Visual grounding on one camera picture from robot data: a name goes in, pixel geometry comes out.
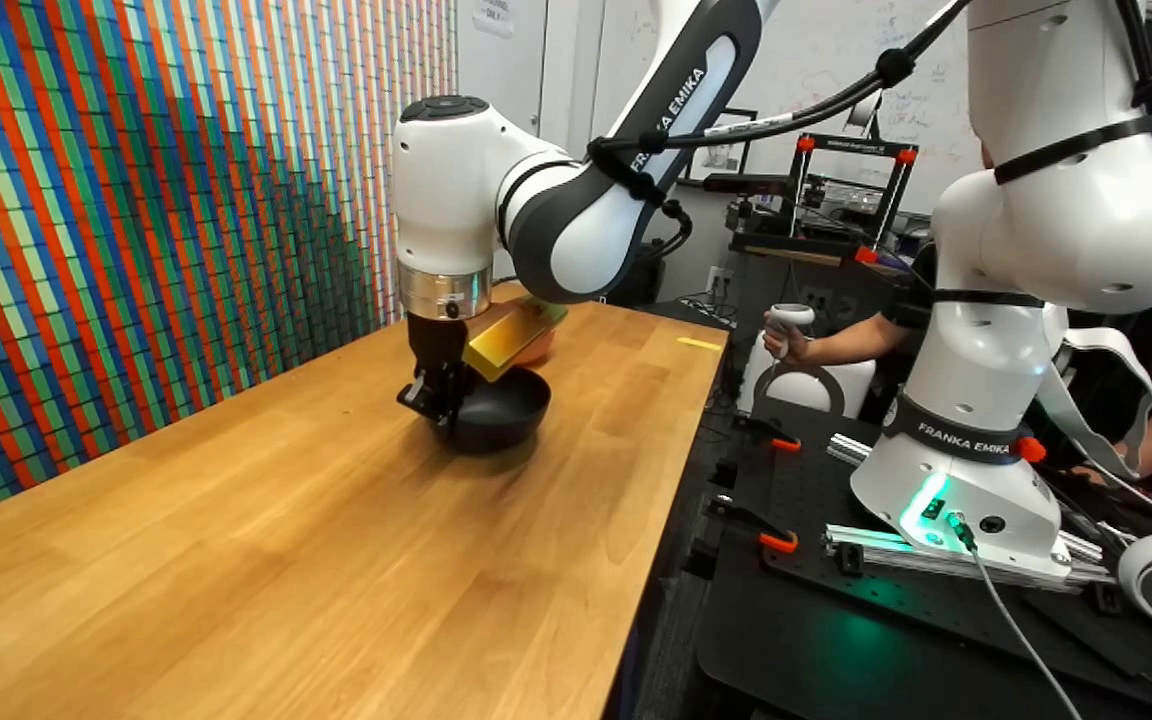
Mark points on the person bare forearm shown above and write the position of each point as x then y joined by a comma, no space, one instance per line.
860,339

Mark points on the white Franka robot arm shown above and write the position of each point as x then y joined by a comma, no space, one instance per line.
1003,264

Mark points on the white rounded device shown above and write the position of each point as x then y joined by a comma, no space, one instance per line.
803,386

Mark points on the person hand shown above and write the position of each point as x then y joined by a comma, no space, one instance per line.
787,341

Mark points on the colourful striped wall panel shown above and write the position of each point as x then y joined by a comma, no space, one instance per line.
151,212

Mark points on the black orange 3D printer frame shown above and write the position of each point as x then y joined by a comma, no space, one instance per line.
871,202

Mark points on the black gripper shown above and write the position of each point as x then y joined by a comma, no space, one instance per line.
439,346

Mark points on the yellowish wrist camera box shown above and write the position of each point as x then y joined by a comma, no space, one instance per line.
507,341

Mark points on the black bowl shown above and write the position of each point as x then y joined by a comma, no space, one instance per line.
503,415

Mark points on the orange black clamp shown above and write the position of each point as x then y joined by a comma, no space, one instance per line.
764,538
778,444

